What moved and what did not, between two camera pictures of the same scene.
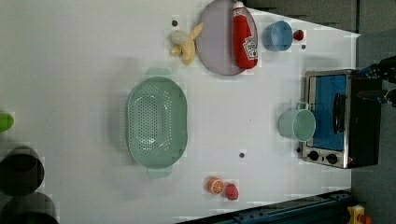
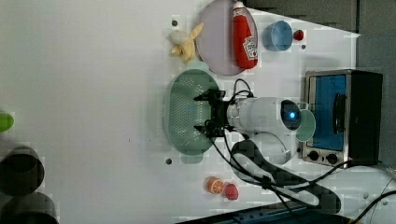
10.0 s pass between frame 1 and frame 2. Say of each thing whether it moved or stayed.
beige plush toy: stayed
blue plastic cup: stayed
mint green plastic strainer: moved
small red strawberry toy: stayed
